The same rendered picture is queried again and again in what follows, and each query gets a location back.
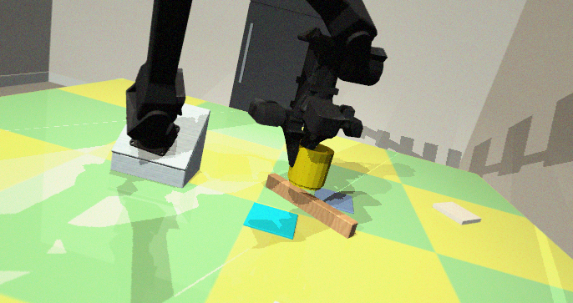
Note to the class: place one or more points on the beige flat rectangular slab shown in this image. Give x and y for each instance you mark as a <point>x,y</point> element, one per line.
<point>457,213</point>

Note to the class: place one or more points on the wooden plank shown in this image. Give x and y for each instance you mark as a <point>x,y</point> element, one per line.
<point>333,218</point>

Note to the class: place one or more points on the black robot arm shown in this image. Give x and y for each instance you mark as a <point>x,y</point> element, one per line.
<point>158,94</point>

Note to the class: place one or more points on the yellow cup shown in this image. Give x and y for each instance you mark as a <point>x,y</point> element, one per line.
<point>311,167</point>

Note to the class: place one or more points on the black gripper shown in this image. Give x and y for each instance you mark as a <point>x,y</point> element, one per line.
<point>270,113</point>

